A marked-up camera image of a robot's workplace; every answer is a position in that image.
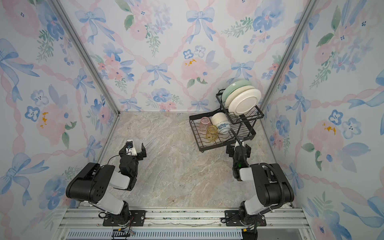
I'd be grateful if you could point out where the yellow glass cup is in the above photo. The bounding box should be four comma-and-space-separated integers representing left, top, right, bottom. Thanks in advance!
206, 125, 218, 143

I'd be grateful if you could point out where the black wire dish rack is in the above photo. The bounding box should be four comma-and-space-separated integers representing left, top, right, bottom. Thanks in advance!
189, 90, 264, 153

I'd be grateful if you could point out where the pink glass cup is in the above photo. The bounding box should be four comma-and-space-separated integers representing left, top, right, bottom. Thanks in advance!
199, 117, 212, 132

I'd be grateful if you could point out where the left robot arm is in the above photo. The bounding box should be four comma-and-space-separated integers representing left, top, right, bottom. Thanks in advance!
66, 141, 147, 227

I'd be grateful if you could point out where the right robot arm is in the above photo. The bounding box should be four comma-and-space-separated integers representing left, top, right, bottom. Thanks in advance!
226, 145, 295, 227

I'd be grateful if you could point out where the white blue floral bowl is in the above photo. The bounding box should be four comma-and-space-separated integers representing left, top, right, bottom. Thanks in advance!
216, 120, 231, 135

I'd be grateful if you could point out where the cream ribbed bowl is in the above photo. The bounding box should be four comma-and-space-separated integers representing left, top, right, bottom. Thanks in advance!
211, 112, 228, 126

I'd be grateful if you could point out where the white floral plate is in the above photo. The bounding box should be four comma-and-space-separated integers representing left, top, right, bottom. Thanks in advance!
228, 89, 262, 116

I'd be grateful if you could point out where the cream plate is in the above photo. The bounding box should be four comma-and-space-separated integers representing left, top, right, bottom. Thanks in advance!
225, 86, 255, 108

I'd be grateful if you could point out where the green plate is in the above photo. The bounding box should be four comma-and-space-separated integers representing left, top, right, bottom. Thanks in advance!
221, 80, 252, 103

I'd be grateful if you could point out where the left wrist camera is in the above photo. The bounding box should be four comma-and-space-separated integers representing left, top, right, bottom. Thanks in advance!
126, 140, 137, 156

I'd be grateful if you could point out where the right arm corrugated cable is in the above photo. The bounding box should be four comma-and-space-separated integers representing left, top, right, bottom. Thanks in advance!
259, 162, 286, 211

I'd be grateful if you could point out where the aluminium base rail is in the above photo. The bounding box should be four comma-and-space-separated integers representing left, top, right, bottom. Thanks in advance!
53, 207, 315, 240

